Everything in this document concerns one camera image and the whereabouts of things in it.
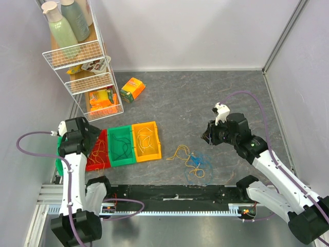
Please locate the orange bin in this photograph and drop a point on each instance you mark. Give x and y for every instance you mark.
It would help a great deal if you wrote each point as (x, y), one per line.
(146, 141)

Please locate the grey green bottle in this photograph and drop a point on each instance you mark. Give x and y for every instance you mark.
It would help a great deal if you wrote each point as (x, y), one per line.
(75, 16)

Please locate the white wire shelf rack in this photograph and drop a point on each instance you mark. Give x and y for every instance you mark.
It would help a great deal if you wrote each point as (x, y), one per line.
(79, 85)

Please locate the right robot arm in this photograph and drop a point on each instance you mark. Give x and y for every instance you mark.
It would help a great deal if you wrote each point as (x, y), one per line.
(305, 212)

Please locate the red bin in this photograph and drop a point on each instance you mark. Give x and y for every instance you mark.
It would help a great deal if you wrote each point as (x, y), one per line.
(98, 159)

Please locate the yellow snack bag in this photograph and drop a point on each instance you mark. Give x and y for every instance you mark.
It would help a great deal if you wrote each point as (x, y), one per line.
(74, 69)

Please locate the white snack pouch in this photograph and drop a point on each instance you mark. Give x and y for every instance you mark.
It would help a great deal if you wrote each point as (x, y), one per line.
(97, 66)

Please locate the white cable duct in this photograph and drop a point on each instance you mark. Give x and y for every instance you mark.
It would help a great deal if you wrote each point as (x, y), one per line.
(232, 211)

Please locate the orange yellow box in rack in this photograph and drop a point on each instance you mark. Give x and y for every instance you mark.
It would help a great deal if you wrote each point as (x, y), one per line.
(104, 101)

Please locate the green bin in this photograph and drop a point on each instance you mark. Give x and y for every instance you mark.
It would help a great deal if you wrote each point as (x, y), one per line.
(121, 146)
(58, 162)

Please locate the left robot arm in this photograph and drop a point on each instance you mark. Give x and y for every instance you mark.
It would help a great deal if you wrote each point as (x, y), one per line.
(78, 221)

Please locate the far left green bin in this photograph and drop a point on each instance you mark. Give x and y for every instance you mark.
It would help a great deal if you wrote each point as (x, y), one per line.
(58, 162)

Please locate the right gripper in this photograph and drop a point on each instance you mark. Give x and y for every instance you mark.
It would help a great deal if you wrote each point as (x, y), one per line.
(210, 132)

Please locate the orange juice carton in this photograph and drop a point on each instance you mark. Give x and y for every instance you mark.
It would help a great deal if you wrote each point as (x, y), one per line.
(132, 89)

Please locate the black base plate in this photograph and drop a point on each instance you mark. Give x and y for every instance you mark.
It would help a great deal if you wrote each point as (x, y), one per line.
(171, 198)

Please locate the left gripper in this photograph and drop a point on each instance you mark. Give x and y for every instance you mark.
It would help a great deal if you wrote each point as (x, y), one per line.
(93, 133)

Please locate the aluminium corner post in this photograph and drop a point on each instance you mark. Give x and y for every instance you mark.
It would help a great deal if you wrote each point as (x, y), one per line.
(285, 33)

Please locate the pink bottle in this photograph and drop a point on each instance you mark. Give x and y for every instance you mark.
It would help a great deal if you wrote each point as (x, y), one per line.
(85, 7)

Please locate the light green bottle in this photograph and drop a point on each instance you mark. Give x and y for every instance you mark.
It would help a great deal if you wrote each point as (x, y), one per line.
(60, 29)

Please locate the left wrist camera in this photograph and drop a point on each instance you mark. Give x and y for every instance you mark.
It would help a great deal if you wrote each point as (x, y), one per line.
(62, 129)

